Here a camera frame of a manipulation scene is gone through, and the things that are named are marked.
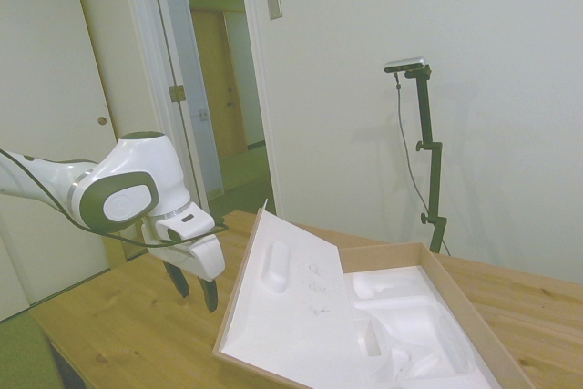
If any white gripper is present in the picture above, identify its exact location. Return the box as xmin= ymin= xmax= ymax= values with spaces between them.
xmin=140 ymin=220 xmax=226 ymax=314

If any cardboard box with foam lining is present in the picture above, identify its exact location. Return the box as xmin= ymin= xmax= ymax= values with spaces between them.
xmin=211 ymin=199 xmax=537 ymax=389

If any wooden hallway door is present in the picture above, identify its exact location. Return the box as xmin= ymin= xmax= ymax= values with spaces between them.
xmin=189 ymin=8 xmax=250 ymax=159

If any white open door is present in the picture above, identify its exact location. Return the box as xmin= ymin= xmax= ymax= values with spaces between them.
xmin=118 ymin=0 xmax=210 ymax=215

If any white sliding closet door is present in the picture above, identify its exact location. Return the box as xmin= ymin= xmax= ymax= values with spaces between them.
xmin=0 ymin=0 xmax=133 ymax=322

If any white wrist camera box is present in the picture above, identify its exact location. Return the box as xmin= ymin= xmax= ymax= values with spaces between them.
xmin=157 ymin=209 xmax=216 ymax=244

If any black camera stand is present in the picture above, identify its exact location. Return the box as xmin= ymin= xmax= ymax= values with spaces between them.
xmin=404 ymin=65 xmax=448 ymax=255

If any silver camera on stand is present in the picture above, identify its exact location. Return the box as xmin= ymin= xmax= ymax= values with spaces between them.
xmin=384 ymin=56 xmax=430 ymax=75

